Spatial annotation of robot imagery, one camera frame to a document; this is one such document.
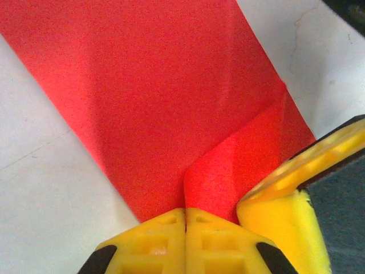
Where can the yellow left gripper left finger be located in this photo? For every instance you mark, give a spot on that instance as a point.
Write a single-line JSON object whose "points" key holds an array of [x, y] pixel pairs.
{"points": [[176, 242]]}

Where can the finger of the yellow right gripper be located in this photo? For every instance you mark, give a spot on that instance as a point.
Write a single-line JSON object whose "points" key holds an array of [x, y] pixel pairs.
{"points": [[350, 137], [279, 217]]}

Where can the red square paper sheet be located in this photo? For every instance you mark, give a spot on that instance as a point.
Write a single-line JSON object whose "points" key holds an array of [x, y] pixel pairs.
{"points": [[142, 85]]}

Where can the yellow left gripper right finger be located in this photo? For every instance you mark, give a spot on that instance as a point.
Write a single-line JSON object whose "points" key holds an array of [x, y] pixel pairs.
{"points": [[196, 242]]}

